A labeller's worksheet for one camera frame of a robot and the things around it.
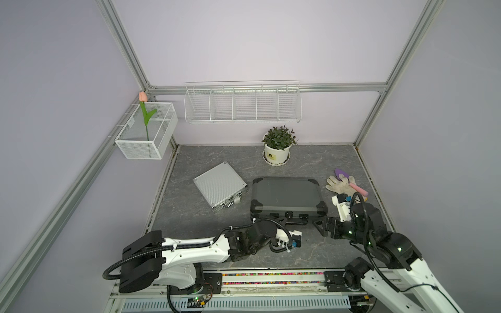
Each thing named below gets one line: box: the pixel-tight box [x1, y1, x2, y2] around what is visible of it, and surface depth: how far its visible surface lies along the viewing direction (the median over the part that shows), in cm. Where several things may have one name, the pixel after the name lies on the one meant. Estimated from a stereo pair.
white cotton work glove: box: [324, 173, 369, 202], surface depth 104 cm
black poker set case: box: [249, 176, 328, 220], surface depth 81 cm
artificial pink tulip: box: [138, 91, 158, 142], surface depth 87 cm
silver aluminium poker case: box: [193, 161, 248, 213], surface depth 98 cm
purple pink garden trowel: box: [334, 168, 369, 197], surface depth 107 cm
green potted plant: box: [260, 123, 299, 151], surface depth 101 cm
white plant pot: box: [264, 143, 293, 165], surface depth 109 cm
